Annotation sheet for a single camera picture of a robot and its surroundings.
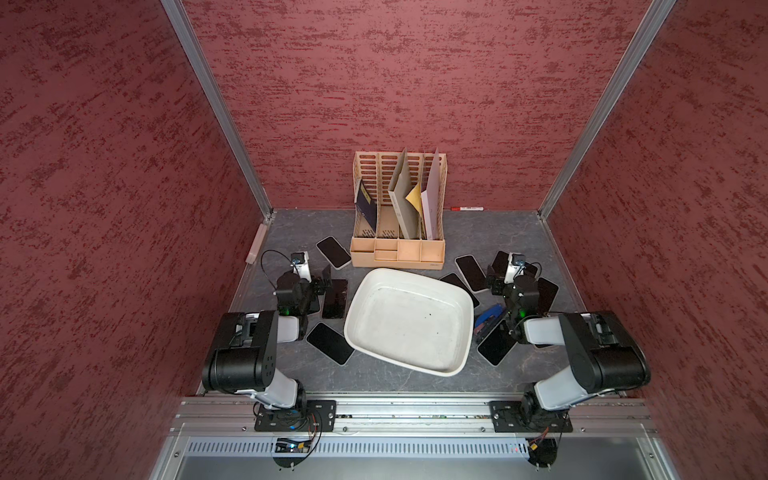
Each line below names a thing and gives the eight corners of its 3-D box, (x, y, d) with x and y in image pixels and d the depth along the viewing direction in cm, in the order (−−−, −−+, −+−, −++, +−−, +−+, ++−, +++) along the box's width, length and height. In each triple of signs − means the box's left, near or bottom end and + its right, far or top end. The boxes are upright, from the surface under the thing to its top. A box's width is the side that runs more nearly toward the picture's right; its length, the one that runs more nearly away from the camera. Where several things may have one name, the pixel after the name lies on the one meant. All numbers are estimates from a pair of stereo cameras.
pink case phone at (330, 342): (307, 341, 88) (302, 332, 83) (320, 326, 91) (315, 316, 86) (345, 368, 83) (341, 360, 78) (356, 351, 86) (354, 342, 81)
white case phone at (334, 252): (337, 271, 105) (336, 267, 103) (315, 247, 111) (314, 243, 110) (353, 260, 108) (352, 256, 106) (331, 237, 114) (330, 234, 113)
